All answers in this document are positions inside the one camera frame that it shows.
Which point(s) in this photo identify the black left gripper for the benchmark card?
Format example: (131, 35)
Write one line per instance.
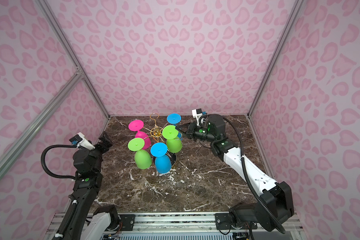
(106, 142)

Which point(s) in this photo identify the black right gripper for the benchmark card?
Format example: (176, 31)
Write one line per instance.
(192, 135)

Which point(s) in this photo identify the green wine glass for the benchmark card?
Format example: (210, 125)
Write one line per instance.
(142, 157)
(174, 144)

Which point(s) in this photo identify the blue wine glass front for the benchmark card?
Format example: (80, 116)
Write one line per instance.
(162, 161)

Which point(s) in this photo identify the blue wine glass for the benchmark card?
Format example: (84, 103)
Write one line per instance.
(162, 161)
(174, 119)

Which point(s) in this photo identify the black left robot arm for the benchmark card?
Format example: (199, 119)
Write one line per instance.
(87, 160)

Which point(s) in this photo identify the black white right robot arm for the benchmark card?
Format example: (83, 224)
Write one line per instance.
(274, 200)

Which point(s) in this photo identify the blue wine glass back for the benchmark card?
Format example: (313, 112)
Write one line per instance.
(174, 119)

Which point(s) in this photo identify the magenta plastic wine glass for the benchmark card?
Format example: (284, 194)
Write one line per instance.
(137, 126)

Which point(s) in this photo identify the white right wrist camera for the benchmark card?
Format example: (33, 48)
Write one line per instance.
(198, 113)

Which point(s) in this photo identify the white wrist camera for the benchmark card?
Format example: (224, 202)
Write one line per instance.
(79, 140)
(198, 113)

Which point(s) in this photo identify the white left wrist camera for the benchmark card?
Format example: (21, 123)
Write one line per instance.
(79, 140)

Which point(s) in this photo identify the gold wire glass rack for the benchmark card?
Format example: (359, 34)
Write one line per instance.
(156, 134)

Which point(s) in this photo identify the aluminium diagonal frame bar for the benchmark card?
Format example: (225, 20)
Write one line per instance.
(8, 159)

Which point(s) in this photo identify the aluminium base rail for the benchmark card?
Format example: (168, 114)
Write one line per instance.
(186, 226)

